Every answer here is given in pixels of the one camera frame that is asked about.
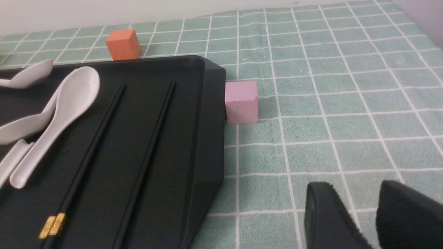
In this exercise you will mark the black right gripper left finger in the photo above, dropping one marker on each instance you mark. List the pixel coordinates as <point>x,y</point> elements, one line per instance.
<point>327,222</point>

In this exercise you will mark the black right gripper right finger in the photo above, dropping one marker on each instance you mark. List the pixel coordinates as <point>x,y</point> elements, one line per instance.
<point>408,219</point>

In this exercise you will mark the green checkered tablecloth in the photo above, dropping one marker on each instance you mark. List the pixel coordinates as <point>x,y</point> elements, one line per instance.
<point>349,93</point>

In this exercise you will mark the pink cube block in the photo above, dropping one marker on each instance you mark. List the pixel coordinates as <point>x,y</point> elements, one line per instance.
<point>241,101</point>

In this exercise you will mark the black plastic tray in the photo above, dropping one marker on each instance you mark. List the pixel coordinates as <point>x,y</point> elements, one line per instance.
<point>185,178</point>

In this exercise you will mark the black chopstick on tray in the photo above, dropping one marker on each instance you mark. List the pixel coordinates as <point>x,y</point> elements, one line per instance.
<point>135,139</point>
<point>126,220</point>
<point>38,206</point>
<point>90,162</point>

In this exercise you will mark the orange cube block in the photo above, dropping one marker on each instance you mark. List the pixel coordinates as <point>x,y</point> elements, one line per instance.
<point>123,45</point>

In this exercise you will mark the white spoon middle right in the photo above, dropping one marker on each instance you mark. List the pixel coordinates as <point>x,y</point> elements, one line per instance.
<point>78,92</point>

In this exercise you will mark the white spoon middle left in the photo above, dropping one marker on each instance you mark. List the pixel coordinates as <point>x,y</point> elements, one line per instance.
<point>29,125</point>

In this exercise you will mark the white spoon bottom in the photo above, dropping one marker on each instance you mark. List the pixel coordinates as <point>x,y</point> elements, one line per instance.
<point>13,158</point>

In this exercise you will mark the white spoon at tray top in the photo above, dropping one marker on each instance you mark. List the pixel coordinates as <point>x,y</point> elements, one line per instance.
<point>29,76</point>

